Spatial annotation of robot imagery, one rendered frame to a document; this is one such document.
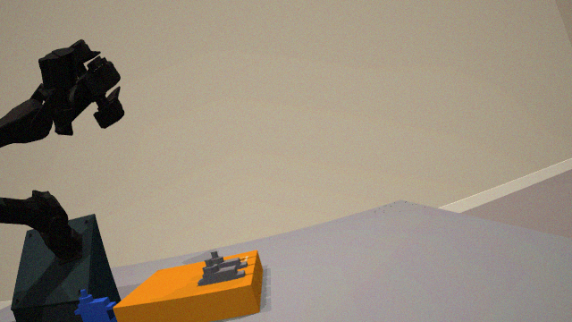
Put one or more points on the orange flat plate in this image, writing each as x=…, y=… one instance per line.
x=218, y=288

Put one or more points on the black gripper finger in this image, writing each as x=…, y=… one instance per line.
x=114, y=95
x=91, y=55

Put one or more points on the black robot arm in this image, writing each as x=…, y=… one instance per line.
x=31, y=121

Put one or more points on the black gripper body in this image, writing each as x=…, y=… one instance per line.
x=109, y=113

